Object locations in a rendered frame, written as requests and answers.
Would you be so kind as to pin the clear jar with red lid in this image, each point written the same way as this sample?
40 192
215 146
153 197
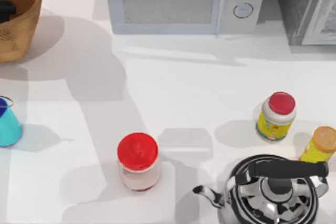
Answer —
138 161

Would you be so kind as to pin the teal cup with blue inside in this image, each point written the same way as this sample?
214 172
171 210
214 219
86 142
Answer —
8 127

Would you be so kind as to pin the wooden bowl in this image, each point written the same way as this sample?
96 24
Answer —
18 30

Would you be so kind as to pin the microwave knob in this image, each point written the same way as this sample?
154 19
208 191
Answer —
243 10

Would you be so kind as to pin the black object in bowl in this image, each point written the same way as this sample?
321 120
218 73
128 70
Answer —
5 11

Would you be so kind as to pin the pale microwave oven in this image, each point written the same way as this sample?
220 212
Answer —
168 1

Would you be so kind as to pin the yellow jar with red lid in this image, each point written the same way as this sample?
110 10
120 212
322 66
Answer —
277 116

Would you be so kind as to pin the yellow bottle with orange lid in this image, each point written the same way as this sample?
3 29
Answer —
319 144

